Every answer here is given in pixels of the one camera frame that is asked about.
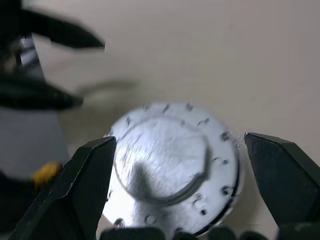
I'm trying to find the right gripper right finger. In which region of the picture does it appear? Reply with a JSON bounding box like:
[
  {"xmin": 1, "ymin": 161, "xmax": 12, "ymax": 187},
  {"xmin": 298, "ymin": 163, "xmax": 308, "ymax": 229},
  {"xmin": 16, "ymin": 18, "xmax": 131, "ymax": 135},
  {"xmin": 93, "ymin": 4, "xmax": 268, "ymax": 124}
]
[{"xmin": 243, "ymin": 131, "xmax": 320, "ymax": 226}]

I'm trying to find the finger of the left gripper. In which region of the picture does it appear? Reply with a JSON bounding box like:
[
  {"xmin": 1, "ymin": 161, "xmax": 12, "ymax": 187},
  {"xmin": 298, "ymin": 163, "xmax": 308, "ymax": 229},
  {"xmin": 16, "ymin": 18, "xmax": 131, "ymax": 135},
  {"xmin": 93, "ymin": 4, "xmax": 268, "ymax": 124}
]
[
  {"xmin": 0, "ymin": 76, "xmax": 85, "ymax": 111},
  {"xmin": 17, "ymin": 8, "xmax": 106, "ymax": 50}
]

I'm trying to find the grey round motor cover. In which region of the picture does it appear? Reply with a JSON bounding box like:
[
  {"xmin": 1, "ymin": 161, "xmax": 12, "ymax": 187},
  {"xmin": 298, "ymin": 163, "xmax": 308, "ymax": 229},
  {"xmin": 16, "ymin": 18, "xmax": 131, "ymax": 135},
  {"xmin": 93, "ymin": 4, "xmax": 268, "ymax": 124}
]
[{"xmin": 101, "ymin": 101, "xmax": 245, "ymax": 237}]

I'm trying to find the small yellow part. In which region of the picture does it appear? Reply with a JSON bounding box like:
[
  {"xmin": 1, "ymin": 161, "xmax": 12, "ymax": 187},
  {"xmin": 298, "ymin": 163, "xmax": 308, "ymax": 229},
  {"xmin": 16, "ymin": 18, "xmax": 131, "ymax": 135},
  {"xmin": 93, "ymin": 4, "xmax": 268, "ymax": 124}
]
[{"xmin": 31, "ymin": 161, "xmax": 63, "ymax": 191}]

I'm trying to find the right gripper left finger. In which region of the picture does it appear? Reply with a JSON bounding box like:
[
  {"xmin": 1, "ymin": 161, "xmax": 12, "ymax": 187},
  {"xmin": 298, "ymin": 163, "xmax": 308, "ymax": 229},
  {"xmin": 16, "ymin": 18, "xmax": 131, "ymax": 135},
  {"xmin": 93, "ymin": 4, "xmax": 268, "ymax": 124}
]
[{"xmin": 9, "ymin": 135, "xmax": 118, "ymax": 240}]

